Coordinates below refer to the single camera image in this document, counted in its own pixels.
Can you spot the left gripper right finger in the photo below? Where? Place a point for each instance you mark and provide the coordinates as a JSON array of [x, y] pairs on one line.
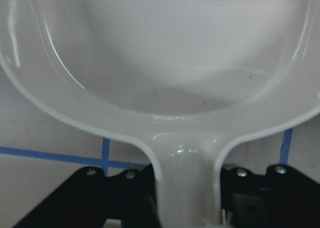
[[283, 197]]

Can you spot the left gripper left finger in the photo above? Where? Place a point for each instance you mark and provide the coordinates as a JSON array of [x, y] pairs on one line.
[[87, 199]]

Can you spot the beige plastic dustpan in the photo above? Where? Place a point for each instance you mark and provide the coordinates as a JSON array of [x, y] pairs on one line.
[[185, 81]]

